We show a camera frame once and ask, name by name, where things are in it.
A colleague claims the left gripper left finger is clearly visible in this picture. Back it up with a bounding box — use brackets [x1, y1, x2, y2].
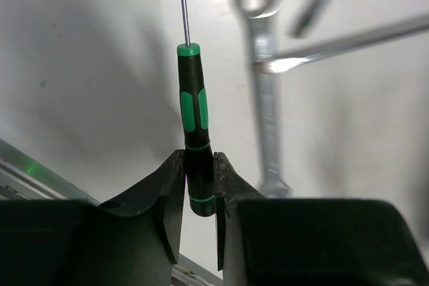
[1, 150, 184, 285]

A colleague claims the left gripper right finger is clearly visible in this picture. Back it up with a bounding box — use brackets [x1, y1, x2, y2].
[213, 153, 428, 285]

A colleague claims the small black-green precision screwdriver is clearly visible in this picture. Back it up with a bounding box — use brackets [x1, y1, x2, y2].
[177, 0, 215, 217]

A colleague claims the silver open-end combination wrench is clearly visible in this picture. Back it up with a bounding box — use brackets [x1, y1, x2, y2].
[234, 0, 292, 198]

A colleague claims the large green-handled screwdriver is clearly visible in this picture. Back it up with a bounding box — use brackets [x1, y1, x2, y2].
[259, 14, 428, 74]

